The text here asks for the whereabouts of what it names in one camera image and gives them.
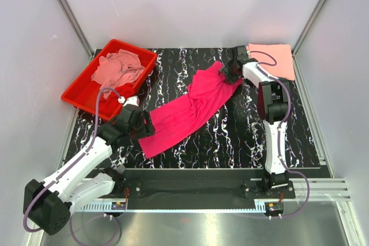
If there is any magenta t shirt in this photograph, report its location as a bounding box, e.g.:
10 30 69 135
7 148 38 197
139 61 243 158

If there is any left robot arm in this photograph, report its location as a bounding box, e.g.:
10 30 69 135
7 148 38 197
22 104 155 235

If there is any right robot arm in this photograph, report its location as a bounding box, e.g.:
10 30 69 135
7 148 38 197
220 46 291 198

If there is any red t shirt in bin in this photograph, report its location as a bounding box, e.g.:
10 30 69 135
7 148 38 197
99 83 137 120

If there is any folded salmon t shirt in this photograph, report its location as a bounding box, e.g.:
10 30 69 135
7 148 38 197
246 44 295 81

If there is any dusty pink t shirt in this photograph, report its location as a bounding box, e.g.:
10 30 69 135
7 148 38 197
91 49 145 98

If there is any red plastic bin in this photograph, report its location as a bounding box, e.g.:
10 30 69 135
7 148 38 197
62 39 157 115

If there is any black marble table mat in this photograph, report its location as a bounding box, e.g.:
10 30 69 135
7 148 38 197
59 47 322 169

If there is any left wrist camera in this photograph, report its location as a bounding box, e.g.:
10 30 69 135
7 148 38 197
118 96 140 108

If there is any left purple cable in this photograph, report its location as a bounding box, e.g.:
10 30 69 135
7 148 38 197
22 86 123 245

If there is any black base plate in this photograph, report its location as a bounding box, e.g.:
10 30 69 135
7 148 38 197
86 167 332 211

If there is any left aluminium frame post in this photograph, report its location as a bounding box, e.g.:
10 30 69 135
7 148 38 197
57 0 95 58

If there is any aluminium frame post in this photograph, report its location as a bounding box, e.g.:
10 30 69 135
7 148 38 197
57 0 95 58
292 0 328 57

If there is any white slotted cable duct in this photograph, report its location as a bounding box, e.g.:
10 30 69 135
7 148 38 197
78 199 266 213

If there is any right aluminium frame post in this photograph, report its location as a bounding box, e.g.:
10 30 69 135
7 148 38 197
292 0 328 57

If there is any aluminium rail profile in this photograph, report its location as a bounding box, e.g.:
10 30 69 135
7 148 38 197
292 178 351 202

